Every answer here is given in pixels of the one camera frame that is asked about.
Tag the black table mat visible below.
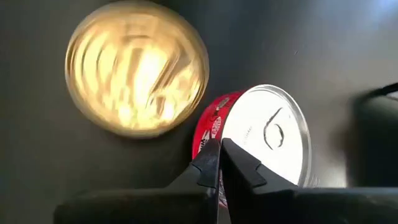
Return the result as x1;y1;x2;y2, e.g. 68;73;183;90
0;0;398;224

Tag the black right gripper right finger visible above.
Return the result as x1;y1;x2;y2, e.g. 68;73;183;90
220;138;398;224

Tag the Wild Planet salmon can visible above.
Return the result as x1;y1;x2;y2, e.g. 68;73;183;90
64;0;210;139

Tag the red label seafood can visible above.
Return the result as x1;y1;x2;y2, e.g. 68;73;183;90
192;83;313;208

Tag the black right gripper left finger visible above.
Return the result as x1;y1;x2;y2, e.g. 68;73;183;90
53;138;221;224

